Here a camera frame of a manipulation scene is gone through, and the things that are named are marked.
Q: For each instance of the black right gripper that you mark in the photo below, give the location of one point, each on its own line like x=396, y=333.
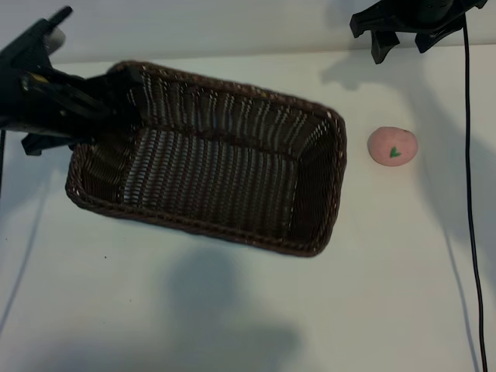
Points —
x=414, y=17

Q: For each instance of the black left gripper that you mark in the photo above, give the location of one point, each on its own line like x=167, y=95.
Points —
x=35, y=93

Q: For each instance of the pink peach with green leaf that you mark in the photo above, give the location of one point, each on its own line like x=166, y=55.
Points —
x=391, y=145

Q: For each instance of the dark brown wicker basket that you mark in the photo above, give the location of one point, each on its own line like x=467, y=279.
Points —
x=217, y=174

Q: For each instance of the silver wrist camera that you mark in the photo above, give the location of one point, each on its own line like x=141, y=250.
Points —
x=57, y=38

